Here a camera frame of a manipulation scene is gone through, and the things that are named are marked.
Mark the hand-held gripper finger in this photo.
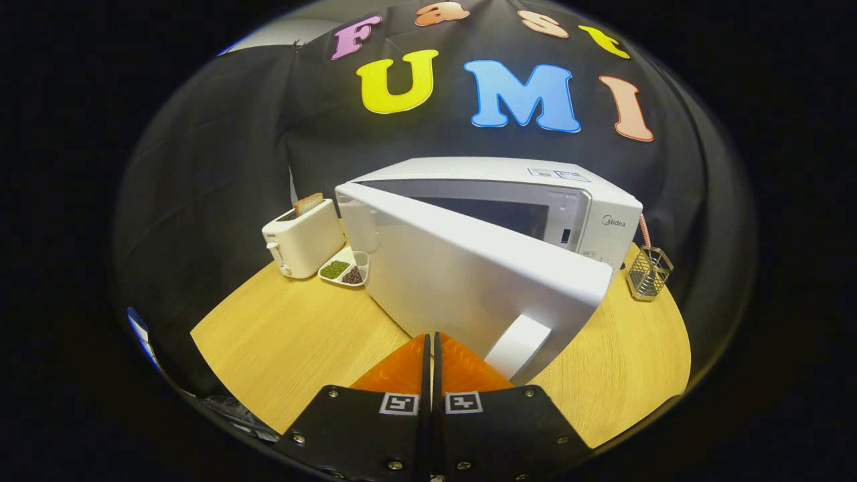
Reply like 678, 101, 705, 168
275, 333, 431, 482
432, 331, 593, 482

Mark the white microwave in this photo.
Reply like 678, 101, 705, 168
335, 157, 643, 388

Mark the white divided dish with beans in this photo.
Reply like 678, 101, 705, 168
317, 246, 370, 289

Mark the white toaster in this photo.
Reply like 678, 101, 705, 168
262, 193, 346, 280

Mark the laptop screen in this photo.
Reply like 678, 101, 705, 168
126, 307, 161, 370

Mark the wire mesh holder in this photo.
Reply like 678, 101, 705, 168
626, 245, 674, 302

